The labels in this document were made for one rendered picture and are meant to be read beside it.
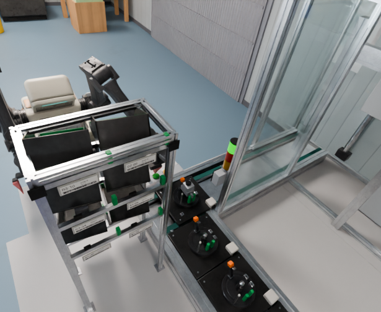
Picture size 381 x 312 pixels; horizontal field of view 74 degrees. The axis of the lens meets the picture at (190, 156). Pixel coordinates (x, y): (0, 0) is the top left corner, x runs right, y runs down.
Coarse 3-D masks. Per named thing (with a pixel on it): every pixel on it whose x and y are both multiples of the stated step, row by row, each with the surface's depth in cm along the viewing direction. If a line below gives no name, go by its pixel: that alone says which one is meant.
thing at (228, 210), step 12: (216, 168) 159; (204, 180) 156; (276, 180) 157; (216, 192) 149; (264, 192) 155; (156, 204) 138; (216, 204) 139; (240, 204) 144; (228, 216) 144; (168, 228) 125
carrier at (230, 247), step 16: (192, 224) 125; (208, 224) 127; (176, 240) 118; (192, 240) 117; (208, 240) 118; (224, 240) 121; (192, 256) 113; (208, 256) 114; (224, 256) 115; (192, 272) 109
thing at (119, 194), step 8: (104, 192) 88; (112, 192) 103; (120, 192) 103; (128, 192) 102; (104, 200) 97; (120, 208) 83; (136, 208) 86; (144, 208) 87; (112, 216) 83; (120, 216) 84; (128, 216) 85
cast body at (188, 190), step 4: (188, 180) 129; (184, 184) 128; (188, 184) 127; (192, 184) 129; (180, 188) 133; (184, 188) 130; (188, 188) 127; (192, 188) 129; (184, 192) 131; (188, 192) 129; (192, 192) 130; (192, 196) 129
